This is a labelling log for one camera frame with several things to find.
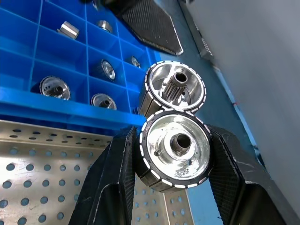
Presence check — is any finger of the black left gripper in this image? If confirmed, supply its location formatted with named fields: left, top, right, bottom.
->
left=103, top=0, right=184, bottom=56

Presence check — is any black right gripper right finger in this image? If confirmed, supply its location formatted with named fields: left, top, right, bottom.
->
left=204, top=124, right=295, bottom=225

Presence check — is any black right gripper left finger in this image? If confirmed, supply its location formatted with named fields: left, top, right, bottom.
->
left=67, top=126, right=138, bottom=225

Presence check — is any silver metal roller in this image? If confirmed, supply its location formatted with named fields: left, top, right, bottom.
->
left=92, top=59, right=117, bottom=82
left=56, top=20, right=80, bottom=40
left=38, top=75, right=72, bottom=101
left=137, top=60, right=207, bottom=118
left=129, top=55, right=142, bottom=69
left=90, top=92, right=118, bottom=111
left=135, top=110, right=213, bottom=194
left=96, top=19, right=113, bottom=34

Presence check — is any perforated steel tray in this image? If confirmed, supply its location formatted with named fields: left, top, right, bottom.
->
left=0, top=119, right=195, bottom=225

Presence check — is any blue compartment tray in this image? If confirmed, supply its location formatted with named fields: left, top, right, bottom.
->
left=0, top=0, right=163, bottom=138

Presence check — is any white backdrop sheet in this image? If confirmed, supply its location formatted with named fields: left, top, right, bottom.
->
left=187, top=0, right=300, bottom=225

